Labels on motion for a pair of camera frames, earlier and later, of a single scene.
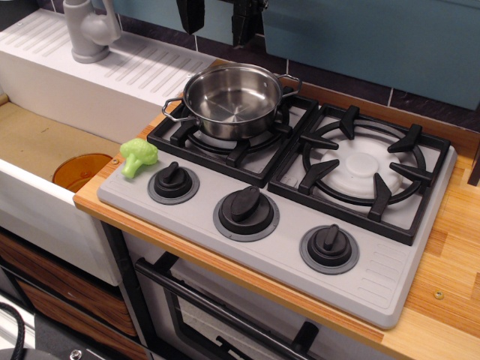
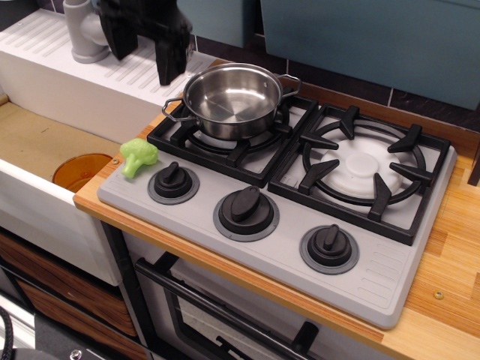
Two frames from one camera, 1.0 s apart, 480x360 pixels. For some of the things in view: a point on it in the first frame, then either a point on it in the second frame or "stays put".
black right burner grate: (374, 173) stays put
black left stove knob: (172, 185) stays put
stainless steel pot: (234, 101) stays put
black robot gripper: (247, 21) to (161, 20)
